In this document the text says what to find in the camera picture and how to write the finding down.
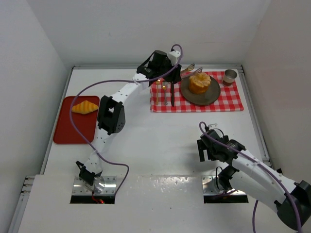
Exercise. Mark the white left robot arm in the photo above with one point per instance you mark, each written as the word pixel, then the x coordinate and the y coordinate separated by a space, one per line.
pixel 111 112

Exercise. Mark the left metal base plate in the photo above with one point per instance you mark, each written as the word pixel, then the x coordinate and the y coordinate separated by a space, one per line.
pixel 103 186

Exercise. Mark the black knife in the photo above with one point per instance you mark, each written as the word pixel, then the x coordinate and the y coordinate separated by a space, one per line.
pixel 172 94

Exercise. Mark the round sugar-topped bread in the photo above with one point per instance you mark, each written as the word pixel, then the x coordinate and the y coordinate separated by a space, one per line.
pixel 199 83

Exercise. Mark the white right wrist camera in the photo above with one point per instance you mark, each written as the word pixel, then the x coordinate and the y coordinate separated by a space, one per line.
pixel 212 126

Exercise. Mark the metal cup brown base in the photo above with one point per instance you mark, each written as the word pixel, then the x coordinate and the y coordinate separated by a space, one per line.
pixel 229 77

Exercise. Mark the metal base plate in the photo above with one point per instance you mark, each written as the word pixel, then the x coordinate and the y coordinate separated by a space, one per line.
pixel 103 186
pixel 210 189

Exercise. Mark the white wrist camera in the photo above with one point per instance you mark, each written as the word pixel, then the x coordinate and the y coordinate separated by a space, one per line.
pixel 212 126
pixel 174 56

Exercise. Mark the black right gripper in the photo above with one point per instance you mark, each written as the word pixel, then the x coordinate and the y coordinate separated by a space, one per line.
pixel 204 150

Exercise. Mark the golden croissant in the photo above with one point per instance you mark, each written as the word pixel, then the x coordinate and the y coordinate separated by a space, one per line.
pixel 84 108

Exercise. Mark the red plastic tray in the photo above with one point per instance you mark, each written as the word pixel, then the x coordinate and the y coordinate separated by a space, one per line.
pixel 65 133

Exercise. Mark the dark round plate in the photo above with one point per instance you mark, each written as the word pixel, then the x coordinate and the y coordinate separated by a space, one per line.
pixel 207 98

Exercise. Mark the gold fork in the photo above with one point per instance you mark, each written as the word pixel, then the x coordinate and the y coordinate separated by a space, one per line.
pixel 157 86

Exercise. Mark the iridescent gold spoon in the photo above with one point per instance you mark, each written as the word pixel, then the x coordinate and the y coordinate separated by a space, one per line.
pixel 164 87

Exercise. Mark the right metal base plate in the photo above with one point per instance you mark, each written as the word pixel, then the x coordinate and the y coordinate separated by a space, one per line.
pixel 210 189

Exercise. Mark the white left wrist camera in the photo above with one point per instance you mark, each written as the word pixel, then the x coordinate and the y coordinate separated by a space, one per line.
pixel 174 56

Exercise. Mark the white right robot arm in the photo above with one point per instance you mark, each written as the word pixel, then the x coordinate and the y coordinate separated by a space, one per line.
pixel 290 200

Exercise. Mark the red white checkered cloth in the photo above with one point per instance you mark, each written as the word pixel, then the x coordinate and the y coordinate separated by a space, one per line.
pixel 228 101

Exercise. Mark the silver metal tongs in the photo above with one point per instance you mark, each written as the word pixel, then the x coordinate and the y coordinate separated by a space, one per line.
pixel 190 70

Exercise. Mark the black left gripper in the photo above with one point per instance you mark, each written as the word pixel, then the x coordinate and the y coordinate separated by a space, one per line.
pixel 175 75

